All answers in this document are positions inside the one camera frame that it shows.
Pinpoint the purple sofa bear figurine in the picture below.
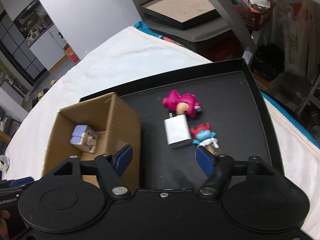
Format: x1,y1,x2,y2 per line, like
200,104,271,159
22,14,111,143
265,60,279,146
69,125,99,154

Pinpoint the black framed cork board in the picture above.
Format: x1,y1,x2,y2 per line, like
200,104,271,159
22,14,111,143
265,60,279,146
139,0,220,30

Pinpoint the red plastic basket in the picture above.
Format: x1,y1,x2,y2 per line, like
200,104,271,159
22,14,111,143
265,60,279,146
235,0,276,31

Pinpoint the pink-haired doll figurine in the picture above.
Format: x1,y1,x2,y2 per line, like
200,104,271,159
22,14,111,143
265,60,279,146
162,90,202,118

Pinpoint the black shallow tray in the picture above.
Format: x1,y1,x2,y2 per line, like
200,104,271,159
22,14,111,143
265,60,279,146
81,59,283,190

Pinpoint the grey low cabinet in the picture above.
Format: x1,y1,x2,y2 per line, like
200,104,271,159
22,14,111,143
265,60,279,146
133,0,257,53

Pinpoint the blue red figurine with mug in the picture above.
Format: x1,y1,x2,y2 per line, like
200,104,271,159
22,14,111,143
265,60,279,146
190,122,221,155

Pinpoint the white fluffy blanket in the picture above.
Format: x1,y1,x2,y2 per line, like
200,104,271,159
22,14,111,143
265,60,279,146
2,27,319,239

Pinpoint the white usb charger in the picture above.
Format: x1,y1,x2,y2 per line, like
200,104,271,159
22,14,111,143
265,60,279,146
164,112,192,148

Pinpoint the brown cardboard box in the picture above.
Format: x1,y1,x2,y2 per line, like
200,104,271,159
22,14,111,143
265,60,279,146
42,93,141,191

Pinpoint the orange box on floor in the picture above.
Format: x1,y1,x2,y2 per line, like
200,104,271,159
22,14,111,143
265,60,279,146
63,45,80,63

